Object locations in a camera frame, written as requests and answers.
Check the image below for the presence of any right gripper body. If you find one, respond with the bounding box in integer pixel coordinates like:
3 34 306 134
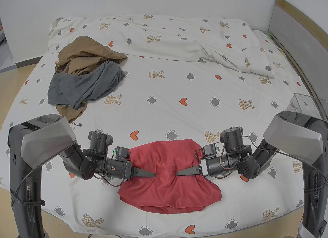
199 155 232 177

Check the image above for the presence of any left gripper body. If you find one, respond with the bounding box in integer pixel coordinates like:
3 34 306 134
106 158 134 180

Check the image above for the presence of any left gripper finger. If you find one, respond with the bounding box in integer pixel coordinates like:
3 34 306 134
132 166 157 178

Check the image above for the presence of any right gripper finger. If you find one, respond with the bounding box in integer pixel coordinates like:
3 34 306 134
176 165 202 177

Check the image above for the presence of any red shirt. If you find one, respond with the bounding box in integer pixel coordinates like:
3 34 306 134
117 139 222 214

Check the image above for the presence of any bed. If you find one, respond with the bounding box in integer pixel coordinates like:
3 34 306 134
0 0 328 238

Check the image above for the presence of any grey garment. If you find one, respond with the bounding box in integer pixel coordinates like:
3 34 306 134
47 61 125 110

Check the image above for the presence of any clear plastic box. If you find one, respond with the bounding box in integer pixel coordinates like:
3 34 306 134
289 93 328 120

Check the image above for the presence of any brown garment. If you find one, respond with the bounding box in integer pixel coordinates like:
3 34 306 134
54 36 128 127

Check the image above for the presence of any white printed quilt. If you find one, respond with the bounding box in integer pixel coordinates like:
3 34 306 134
48 14 276 76

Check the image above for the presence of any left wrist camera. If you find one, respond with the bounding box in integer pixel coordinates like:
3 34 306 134
116 146 129 161

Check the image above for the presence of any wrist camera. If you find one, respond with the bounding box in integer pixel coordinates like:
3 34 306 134
116 146 129 161
202 144 217 157

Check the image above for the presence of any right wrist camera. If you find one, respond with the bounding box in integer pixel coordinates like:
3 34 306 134
202 144 217 157

